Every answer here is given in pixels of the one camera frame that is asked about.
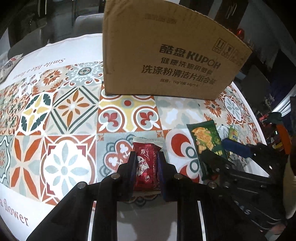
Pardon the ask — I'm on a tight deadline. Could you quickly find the brown cardboard box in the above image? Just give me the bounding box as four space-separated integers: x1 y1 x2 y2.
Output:
102 0 253 101

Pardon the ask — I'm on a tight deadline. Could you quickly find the dark dining chair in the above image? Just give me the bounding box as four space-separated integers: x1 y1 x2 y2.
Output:
239 64 271 95

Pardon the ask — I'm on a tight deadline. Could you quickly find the grey upholstered chair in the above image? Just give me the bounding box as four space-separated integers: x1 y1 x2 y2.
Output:
73 13 105 36
8 29 50 49

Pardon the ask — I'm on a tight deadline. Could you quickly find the small yellow green packet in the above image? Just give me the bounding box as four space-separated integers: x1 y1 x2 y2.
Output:
228 125 240 142

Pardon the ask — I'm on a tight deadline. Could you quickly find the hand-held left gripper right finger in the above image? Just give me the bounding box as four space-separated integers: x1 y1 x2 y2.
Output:
157 151 266 241

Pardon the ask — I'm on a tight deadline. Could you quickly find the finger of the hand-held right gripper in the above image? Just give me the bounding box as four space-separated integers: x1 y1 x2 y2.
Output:
222 138 254 158
201 149 234 173

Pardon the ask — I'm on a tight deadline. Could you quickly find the orange wooden chair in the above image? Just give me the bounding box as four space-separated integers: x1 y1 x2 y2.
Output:
259 112 292 155

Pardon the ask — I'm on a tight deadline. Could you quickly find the white patterned snack bag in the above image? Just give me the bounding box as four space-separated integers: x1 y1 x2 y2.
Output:
0 53 24 82

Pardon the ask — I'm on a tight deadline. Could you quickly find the green cracker packet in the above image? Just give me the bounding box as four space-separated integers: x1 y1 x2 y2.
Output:
186 120 226 180

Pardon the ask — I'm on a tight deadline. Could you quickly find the red heart print packet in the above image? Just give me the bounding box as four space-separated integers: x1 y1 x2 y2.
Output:
132 137 164 193

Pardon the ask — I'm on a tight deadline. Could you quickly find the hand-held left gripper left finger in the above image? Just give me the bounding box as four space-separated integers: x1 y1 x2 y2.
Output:
25 151 137 241

